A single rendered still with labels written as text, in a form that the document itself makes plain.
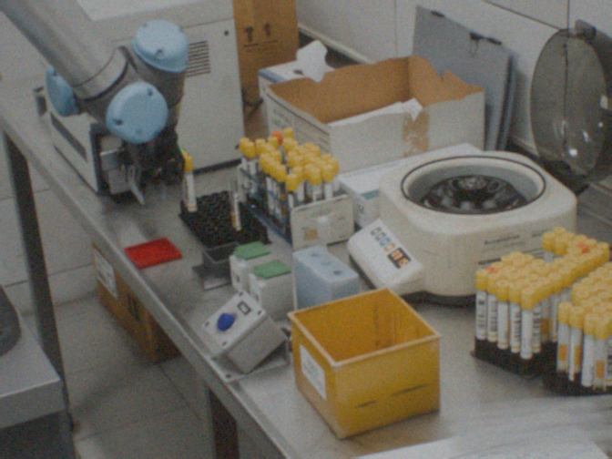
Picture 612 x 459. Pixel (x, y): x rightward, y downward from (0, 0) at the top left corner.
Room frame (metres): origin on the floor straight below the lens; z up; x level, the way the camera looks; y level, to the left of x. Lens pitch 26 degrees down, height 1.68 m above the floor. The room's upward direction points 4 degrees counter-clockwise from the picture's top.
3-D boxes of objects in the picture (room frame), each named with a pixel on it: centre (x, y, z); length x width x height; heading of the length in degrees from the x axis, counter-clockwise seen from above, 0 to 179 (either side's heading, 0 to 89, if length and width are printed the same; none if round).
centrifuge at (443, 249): (1.54, -0.22, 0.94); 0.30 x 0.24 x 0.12; 105
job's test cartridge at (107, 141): (1.92, 0.31, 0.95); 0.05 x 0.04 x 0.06; 114
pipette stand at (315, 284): (1.37, -0.02, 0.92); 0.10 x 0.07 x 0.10; 26
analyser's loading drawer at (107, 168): (1.93, 0.32, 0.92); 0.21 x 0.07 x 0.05; 24
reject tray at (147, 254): (1.63, 0.23, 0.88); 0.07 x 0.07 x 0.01; 24
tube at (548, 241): (1.38, -0.31, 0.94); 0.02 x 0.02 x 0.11
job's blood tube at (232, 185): (1.65, 0.10, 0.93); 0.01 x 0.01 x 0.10; 21
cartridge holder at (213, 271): (1.55, 0.12, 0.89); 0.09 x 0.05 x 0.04; 113
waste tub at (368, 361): (1.22, -0.06, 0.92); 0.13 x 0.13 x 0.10; 21
